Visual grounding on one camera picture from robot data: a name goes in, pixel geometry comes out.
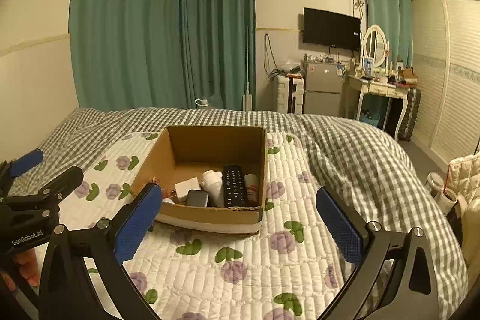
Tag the brown cardboard box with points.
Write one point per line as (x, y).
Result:
(210, 143)

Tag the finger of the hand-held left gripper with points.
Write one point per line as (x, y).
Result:
(63, 179)
(28, 159)

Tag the dark suitcase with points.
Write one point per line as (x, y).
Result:
(409, 113)

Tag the white charger adapter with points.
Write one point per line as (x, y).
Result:
(185, 188)

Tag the white vanity table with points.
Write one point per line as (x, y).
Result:
(378, 89)

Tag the black remote control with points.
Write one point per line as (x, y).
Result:
(234, 185)

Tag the black wall television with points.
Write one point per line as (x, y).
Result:
(332, 29)

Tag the silver small fridge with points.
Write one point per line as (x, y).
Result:
(322, 87)

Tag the white suitcase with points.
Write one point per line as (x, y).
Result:
(288, 93)

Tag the black power bank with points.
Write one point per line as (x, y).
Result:
(197, 198)

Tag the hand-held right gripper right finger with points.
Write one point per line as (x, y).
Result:
(337, 226)

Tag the blue picture frame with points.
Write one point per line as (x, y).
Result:
(367, 67)

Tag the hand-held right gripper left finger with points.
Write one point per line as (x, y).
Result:
(138, 226)

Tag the white oval vanity mirror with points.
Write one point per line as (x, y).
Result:
(375, 44)

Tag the cream quilted cloth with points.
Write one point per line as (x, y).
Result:
(468, 192)

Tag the white floral quilted mat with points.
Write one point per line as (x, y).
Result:
(210, 267)

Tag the grey checkered duvet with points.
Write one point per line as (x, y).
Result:
(337, 140)

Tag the white louvred wardrobe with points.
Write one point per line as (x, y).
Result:
(453, 80)

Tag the white bottle with red label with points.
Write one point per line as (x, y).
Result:
(252, 188)

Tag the white mop pole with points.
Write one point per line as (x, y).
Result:
(247, 72)

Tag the small brown box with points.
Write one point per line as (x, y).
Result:
(408, 74)

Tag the person's left hand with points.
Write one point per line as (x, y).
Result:
(26, 263)

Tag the green curtain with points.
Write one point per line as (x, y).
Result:
(217, 27)
(123, 24)
(386, 9)

